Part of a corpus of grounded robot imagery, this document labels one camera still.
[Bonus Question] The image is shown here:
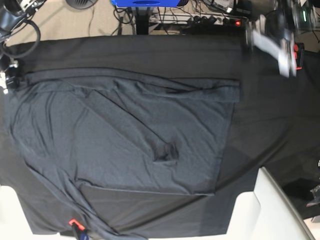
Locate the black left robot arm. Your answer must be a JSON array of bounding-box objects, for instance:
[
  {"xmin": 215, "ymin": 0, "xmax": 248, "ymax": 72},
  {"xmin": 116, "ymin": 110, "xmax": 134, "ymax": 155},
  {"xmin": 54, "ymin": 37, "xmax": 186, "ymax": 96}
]
[{"xmin": 245, "ymin": 0, "xmax": 320, "ymax": 78}]

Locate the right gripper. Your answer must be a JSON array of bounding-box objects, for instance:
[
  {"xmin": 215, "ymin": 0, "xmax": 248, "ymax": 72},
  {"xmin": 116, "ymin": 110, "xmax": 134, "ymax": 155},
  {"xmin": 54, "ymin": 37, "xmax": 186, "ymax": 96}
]
[{"xmin": 0, "ymin": 56, "xmax": 23, "ymax": 90}]

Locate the metal table leg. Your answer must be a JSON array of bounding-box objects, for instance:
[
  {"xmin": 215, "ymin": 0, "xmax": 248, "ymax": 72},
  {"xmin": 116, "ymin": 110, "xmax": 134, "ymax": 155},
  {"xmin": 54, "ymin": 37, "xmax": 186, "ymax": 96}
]
[{"xmin": 132, "ymin": 7, "xmax": 154, "ymax": 35}]

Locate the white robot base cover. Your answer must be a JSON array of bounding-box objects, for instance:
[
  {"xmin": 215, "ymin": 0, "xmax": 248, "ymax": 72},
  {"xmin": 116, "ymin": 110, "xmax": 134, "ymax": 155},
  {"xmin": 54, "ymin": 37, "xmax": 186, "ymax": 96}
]
[{"xmin": 226, "ymin": 167, "xmax": 315, "ymax": 240}]

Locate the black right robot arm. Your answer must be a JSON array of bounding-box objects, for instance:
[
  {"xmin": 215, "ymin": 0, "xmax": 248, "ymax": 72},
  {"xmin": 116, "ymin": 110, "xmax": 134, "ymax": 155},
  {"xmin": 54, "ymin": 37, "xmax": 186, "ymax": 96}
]
[{"xmin": 0, "ymin": 0, "xmax": 45, "ymax": 94}]

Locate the red black clamp right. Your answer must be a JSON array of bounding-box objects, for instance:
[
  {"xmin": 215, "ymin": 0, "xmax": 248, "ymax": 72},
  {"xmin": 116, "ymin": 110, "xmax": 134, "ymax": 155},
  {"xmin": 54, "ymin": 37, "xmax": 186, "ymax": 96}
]
[{"xmin": 293, "ymin": 42, "xmax": 305, "ymax": 70}]

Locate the red black clamp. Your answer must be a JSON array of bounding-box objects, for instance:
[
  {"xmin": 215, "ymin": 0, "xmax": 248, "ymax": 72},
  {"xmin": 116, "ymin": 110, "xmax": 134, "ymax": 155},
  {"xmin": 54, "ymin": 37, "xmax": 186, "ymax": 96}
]
[
  {"xmin": 293, "ymin": 42, "xmax": 305, "ymax": 70},
  {"xmin": 69, "ymin": 219, "xmax": 90, "ymax": 240}
]

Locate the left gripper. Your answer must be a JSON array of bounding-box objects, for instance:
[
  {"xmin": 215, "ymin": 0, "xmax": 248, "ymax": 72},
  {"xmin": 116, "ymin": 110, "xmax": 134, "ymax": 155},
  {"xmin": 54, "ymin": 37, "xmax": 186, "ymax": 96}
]
[{"xmin": 244, "ymin": 9, "xmax": 300, "ymax": 77}]

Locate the blue plastic bin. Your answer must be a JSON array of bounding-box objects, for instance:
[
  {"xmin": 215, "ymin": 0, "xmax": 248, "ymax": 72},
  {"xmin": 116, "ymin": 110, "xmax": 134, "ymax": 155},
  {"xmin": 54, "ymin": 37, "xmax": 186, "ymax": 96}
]
[{"xmin": 110, "ymin": 0, "xmax": 189, "ymax": 8}]

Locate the red black clamp bottom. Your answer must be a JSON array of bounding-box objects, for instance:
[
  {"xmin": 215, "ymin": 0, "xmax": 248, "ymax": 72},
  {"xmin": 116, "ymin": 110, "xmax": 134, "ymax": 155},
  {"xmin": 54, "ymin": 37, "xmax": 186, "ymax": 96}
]
[{"xmin": 69, "ymin": 219, "xmax": 90, "ymax": 240}]

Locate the white power strip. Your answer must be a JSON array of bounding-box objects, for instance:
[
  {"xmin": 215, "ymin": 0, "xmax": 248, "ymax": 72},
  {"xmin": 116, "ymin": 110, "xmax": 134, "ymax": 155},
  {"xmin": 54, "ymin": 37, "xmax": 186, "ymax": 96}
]
[{"xmin": 149, "ymin": 12, "xmax": 248, "ymax": 27}]

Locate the black round fan base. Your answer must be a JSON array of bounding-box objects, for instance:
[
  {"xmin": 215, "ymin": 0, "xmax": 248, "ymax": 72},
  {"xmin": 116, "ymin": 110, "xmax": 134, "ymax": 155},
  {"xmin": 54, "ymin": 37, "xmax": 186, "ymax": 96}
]
[{"xmin": 66, "ymin": 0, "xmax": 97, "ymax": 10}]

